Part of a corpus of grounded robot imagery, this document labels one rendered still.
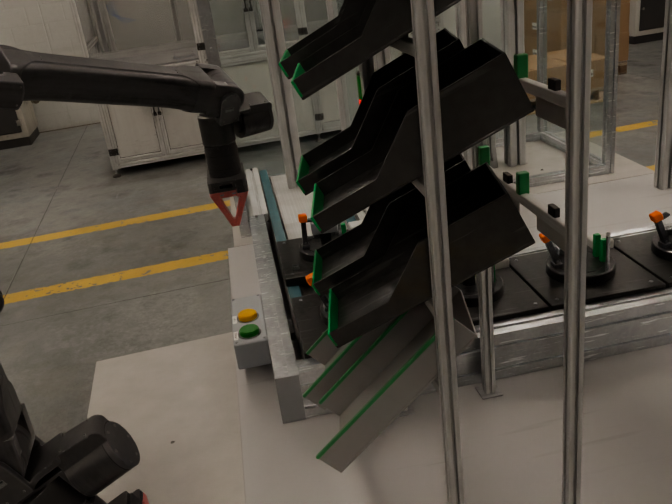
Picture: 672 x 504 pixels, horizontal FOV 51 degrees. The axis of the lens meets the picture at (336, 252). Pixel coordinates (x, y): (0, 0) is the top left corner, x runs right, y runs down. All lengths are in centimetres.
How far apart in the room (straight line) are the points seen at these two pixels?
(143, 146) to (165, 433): 531
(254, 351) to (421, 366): 57
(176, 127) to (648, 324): 548
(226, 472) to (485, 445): 44
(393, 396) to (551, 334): 54
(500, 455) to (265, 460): 40
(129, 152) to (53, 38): 301
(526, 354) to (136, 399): 79
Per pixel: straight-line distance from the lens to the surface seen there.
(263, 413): 138
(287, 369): 132
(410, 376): 93
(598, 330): 144
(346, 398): 110
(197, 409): 144
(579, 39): 81
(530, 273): 155
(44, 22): 930
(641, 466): 124
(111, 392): 157
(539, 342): 140
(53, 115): 944
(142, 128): 654
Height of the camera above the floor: 166
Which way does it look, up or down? 23 degrees down
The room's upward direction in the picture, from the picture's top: 8 degrees counter-clockwise
